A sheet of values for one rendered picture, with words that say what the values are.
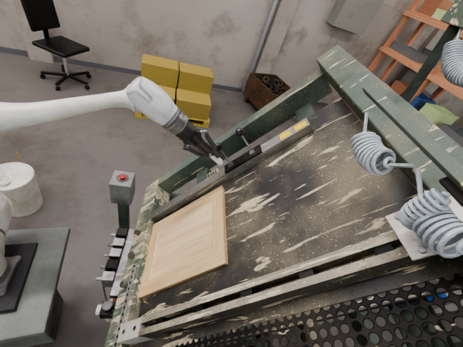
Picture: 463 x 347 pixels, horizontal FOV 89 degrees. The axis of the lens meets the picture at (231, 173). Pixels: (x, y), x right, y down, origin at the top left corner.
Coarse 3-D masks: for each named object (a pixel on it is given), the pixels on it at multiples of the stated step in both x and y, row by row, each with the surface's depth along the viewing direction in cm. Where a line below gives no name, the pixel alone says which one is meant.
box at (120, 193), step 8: (112, 176) 138; (128, 176) 141; (112, 184) 135; (120, 184) 136; (128, 184) 138; (112, 192) 139; (120, 192) 139; (128, 192) 140; (112, 200) 144; (120, 200) 145; (128, 200) 145
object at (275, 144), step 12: (300, 132) 94; (264, 144) 103; (276, 144) 97; (288, 144) 98; (264, 156) 102; (240, 168) 106; (204, 180) 117; (216, 180) 111; (192, 192) 117; (204, 192) 116; (168, 204) 126; (180, 204) 122; (156, 216) 128
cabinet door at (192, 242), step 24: (216, 192) 108; (168, 216) 123; (192, 216) 110; (216, 216) 99; (168, 240) 112; (192, 240) 101; (216, 240) 91; (168, 264) 102; (192, 264) 92; (216, 264) 85; (144, 288) 103
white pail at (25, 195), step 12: (0, 168) 182; (12, 168) 185; (24, 168) 188; (0, 180) 173; (12, 180) 178; (24, 180) 181; (36, 180) 193; (0, 192) 171; (12, 192) 175; (24, 192) 182; (36, 192) 194; (12, 204) 184; (24, 204) 189; (36, 204) 200
